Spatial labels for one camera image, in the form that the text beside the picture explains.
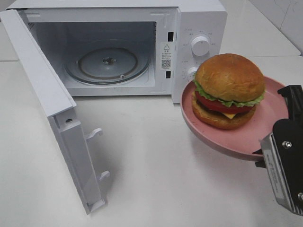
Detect white microwave oven body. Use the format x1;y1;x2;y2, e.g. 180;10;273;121
5;0;227;103

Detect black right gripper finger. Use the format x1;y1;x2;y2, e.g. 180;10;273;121
253;149;266;168
277;85;303;121

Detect pink round plate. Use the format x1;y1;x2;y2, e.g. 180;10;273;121
180;77;288;161

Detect white microwave door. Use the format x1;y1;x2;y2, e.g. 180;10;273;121
0;9;110;214

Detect glass microwave turntable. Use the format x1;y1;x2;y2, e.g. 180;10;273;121
66;47;150;85

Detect upper white power knob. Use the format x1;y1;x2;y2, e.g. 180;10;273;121
190;35;210;56

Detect white timer knob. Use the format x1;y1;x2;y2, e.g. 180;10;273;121
187;67;198;81

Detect burger with lettuce and tomato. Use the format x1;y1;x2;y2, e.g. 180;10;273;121
192;53;266;130

